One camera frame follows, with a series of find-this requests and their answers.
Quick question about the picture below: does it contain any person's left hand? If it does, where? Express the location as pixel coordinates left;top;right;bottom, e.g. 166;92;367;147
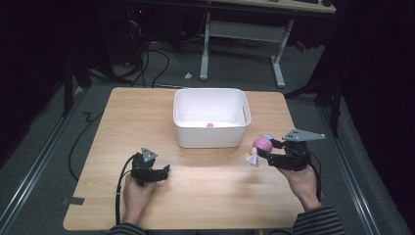
122;174;157;226

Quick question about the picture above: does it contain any grey tape piece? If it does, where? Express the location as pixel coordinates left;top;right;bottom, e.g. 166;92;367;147
61;196;86;207

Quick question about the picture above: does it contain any person's right hand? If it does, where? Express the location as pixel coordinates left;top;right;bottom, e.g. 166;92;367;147
277;164;323;212

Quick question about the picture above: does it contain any desk with white legs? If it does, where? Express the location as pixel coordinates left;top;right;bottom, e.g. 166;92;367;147
199;0;338;89

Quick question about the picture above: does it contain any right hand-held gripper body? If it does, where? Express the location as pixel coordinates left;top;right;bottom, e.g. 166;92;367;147
282;128;326;172

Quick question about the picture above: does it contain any metal floor rail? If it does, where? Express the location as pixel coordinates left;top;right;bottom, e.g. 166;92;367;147
317;107;382;235
0;87;86;231

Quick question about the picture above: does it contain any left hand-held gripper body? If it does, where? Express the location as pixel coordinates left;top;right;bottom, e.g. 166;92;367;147
130;147;159;188

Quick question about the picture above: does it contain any black floor cable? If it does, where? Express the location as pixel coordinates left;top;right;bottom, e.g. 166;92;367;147
67;111;105;182

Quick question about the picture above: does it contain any hand-held gripper black cable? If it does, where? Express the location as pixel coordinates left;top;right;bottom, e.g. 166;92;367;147
307;152;324;204
115;154;137;226

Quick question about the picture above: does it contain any white plastic bin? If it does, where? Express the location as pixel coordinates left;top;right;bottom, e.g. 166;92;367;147
172;87;253;149

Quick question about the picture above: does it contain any pink candy-shaped toy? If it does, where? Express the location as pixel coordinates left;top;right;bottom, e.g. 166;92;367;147
245;133;274;168

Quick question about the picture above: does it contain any left hand-held gripper black cable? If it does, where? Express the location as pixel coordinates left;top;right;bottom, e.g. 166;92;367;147
115;154;137;226

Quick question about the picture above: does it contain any black metal stand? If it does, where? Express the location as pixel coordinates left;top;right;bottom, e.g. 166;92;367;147
283;65;347;139
61;48;93;118

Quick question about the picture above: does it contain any black computer tower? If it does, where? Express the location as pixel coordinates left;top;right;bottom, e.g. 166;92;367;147
122;5;149;67

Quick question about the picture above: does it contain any right hand-held gripper black cable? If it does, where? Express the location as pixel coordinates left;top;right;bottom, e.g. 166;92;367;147
307;152;324;204

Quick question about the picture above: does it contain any tangle of black cables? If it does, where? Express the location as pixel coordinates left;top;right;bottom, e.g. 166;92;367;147
112;38;171;89

